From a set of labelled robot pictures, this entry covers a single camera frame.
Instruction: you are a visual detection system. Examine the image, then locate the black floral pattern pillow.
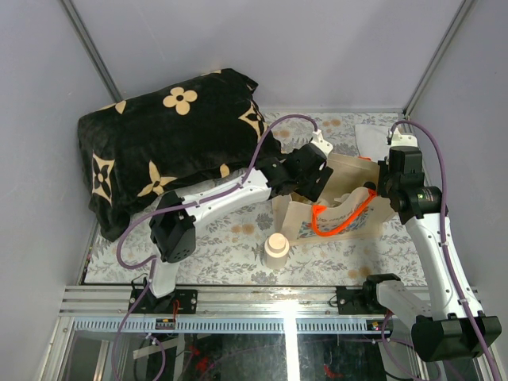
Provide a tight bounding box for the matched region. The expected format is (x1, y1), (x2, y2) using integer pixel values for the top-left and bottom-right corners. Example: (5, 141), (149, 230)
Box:
(77, 68), (283, 241)

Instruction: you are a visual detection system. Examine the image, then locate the beige jar right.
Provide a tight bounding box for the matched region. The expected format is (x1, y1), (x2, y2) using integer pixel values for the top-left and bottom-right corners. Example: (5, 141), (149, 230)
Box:
(264, 233), (290, 270)

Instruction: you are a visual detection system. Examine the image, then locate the white folded cloth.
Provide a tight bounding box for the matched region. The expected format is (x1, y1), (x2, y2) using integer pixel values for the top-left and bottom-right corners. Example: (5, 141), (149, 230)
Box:
(354, 124), (390, 161)

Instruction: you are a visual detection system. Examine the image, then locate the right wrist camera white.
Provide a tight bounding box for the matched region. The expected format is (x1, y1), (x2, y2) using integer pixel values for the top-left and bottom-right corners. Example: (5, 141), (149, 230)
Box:
(387, 125), (418, 148)

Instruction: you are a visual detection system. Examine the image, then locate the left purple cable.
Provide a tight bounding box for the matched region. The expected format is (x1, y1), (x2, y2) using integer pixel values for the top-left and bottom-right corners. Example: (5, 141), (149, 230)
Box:
(110, 114), (318, 381)

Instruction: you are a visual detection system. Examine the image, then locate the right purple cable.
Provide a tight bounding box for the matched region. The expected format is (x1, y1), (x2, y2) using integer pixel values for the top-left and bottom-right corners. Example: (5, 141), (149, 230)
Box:
(392, 120), (500, 381)

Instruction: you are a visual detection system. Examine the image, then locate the purple cable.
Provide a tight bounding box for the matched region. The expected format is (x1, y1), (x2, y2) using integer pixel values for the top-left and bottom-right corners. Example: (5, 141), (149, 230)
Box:
(110, 114), (318, 381)
(392, 120), (500, 381)

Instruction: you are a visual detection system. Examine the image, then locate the white bottle black cap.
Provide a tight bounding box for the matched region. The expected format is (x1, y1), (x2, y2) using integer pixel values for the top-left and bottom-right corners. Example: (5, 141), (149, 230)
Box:
(364, 182), (376, 191)

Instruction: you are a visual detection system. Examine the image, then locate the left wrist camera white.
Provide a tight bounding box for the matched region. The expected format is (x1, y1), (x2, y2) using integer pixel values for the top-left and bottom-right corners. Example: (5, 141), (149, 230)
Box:
(310, 129), (333, 159)

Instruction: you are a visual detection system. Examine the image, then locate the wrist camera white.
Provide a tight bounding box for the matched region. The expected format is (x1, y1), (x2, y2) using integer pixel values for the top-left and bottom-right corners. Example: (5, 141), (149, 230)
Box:
(310, 129), (333, 159)
(387, 125), (418, 148)

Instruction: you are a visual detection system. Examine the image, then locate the aluminium rail frame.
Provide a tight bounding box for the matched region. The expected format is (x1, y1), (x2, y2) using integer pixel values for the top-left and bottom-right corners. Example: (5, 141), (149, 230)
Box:
(39, 283), (493, 381)

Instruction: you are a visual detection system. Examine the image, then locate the beige canvas tote bag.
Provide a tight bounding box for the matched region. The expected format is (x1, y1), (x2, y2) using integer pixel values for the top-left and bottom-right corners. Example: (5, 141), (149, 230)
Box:
(271, 153), (394, 246)

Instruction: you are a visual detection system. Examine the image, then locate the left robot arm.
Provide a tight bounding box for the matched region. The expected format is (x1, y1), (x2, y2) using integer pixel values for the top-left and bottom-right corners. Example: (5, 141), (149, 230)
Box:
(129, 140), (333, 314)

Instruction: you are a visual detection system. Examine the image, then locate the green pump bottle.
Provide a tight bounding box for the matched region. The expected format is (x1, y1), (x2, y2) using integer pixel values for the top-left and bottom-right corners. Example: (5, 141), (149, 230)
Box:
(331, 193), (352, 207)

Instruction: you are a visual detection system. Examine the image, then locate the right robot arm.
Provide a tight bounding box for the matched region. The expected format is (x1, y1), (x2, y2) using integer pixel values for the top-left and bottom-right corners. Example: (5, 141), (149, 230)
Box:
(361, 146), (502, 362)

